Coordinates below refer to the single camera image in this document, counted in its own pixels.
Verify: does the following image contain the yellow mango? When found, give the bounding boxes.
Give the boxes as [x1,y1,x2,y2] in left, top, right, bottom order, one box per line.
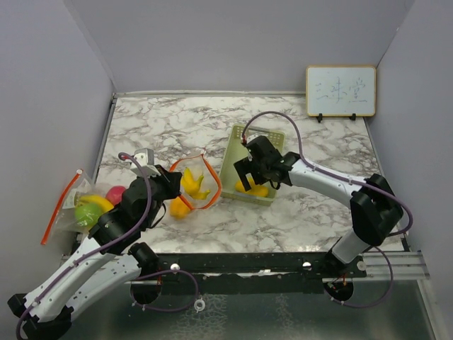
[234,178,269,198]

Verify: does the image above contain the green plastic basket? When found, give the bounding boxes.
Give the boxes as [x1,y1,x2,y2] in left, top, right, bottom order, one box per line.
[219,124,286,206]

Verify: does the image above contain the small yellow bananas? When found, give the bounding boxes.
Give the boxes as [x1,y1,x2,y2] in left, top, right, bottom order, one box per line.
[181,168,211,200]

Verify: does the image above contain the orange bell pepper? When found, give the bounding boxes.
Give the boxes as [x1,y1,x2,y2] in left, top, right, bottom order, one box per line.
[169,196,193,220]

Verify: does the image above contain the red apple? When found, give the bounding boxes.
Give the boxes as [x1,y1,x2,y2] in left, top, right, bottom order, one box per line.
[105,186,126,205]

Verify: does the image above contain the yellow banana bunch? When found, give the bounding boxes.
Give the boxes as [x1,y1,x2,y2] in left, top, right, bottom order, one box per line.
[79,195,114,213]

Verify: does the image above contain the clear zip bag red zipper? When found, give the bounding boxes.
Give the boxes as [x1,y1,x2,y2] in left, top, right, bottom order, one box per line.
[40,169,113,245]

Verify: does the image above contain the green lime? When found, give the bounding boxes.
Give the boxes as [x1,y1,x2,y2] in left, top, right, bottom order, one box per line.
[74,203,103,228]

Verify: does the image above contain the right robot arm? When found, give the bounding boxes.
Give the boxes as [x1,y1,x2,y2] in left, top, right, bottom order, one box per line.
[234,136,403,277]

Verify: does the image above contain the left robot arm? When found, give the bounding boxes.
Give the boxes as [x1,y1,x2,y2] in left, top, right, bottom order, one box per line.
[8,165,182,339]

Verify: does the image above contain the small whiteboard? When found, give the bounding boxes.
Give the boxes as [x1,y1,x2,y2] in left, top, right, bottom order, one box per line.
[306,65,377,118]

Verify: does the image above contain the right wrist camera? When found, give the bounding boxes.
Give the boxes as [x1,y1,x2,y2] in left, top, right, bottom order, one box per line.
[242,133,260,145]

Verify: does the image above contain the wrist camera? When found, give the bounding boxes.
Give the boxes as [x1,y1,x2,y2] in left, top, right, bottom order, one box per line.
[242,133,260,145]
[118,148,159,177]

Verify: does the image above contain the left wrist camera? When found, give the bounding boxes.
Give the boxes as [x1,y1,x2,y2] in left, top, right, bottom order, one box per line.
[118,148,159,177]

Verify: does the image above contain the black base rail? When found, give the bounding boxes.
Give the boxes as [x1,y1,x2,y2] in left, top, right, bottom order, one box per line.
[156,252,366,295]

